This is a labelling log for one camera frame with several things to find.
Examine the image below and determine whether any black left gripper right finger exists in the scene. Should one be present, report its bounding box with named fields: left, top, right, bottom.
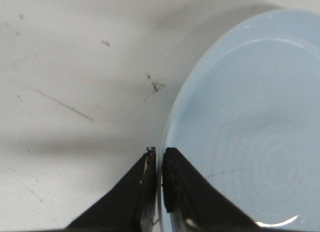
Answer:
left=162, top=147, right=258, bottom=228

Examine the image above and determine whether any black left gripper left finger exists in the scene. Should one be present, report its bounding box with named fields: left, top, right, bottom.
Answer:
left=67, top=147, right=157, bottom=228

